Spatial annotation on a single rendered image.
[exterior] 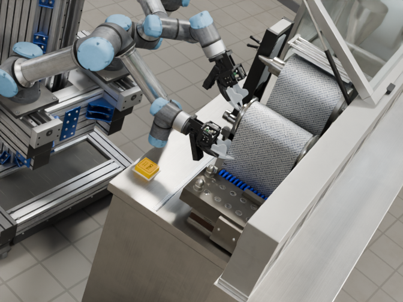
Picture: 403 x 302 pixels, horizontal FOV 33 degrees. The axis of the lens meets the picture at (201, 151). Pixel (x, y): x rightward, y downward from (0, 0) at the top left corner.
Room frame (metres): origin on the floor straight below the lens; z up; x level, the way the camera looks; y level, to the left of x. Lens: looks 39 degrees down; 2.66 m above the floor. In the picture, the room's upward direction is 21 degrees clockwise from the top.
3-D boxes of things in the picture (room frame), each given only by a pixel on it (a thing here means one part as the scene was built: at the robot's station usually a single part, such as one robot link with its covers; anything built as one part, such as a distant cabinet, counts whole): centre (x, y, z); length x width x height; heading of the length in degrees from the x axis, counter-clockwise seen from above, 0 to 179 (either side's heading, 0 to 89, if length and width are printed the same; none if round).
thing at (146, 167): (1.95, 0.17, 0.91); 0.07 x 0.07 x 0.02; 72
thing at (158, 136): (2.07, 0.17, 1.01); 0.11 x 0.08 x 0.11; 178
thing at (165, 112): (2.05, 0.18, 1.11); 0.11 x 0.08 x 0.09; 72
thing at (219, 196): (1.81, -0.20, 1.00); 0.40 x 0.16 x 0.06; 72
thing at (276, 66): (2.27, -0.16, 1.34); 0.06 x 0.06 x 0.06; 72
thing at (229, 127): (2.07, -0.08, 1.05); 0.06 x 0.05 x 0.31; 72
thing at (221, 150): (1.96, -0.07, 1.12); 0.09 x 0.03 x 0.06; 71
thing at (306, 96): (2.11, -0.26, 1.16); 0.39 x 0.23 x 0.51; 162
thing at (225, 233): (1.71, -0.19, 0.97); 0.10 x 0.03 x 0.11; 72
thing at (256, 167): (1.93, -0.20, 1.12); 0.23 x 0.01 x 0.18; 72
